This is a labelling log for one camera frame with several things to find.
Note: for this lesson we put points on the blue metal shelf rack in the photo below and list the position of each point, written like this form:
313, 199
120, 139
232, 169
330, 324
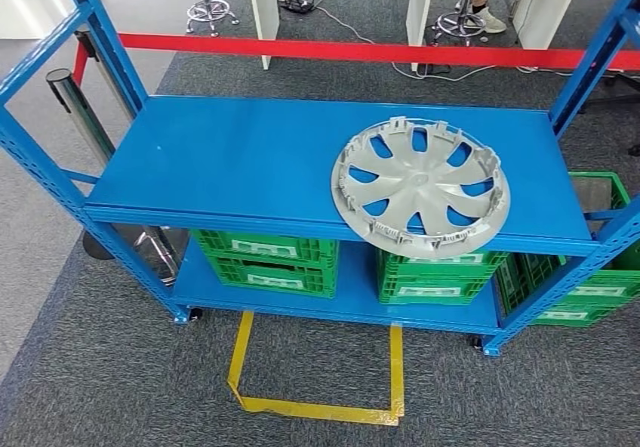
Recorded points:
240, 159

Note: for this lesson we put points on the green plastic crate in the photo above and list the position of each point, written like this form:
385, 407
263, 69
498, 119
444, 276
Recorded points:
430, 285
270, 272
600, 292

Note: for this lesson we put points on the silver wheel hubcap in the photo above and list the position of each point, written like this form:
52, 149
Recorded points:
425, 179

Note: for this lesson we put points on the red barrier belt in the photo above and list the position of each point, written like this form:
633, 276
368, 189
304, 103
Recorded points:
350, 52

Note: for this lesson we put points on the yellow floor tape square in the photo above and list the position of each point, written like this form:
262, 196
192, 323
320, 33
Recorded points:
396, 378

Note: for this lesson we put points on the black router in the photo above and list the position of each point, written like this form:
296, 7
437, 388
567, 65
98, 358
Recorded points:
297, 3

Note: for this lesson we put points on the white desk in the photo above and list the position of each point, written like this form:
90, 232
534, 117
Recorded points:
263, 7
543, 7

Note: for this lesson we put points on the chrome swivel stool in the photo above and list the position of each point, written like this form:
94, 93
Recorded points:
207, 10
460, 23

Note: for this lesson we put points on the black stanchion pole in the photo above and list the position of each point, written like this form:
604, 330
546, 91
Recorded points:
97, 246

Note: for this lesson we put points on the black chair base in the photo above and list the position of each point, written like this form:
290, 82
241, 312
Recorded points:
620, 96

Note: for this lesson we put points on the chrome stanchion post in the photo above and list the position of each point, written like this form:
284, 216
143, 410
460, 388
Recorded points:
80, 113
100, 66

